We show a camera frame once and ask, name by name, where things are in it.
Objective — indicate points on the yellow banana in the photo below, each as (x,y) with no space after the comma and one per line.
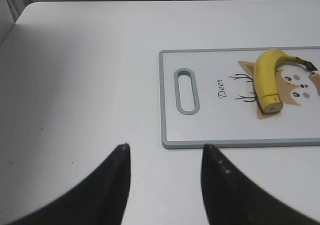
(264,78)

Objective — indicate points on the white deer cutting board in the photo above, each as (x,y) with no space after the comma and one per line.
(207,96)

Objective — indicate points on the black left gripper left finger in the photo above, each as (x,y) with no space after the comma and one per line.
(100,199)

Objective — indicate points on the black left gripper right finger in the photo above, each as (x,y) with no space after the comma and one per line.
(231,198)

